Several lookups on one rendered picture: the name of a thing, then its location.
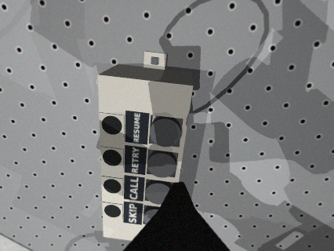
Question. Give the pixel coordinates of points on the white operator panel with labelled keys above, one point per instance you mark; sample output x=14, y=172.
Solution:
x=143, y=123

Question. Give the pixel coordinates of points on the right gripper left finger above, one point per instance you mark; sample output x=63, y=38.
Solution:
x=161, y=233

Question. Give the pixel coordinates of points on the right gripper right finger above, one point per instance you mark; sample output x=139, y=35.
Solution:
x=194, y=232

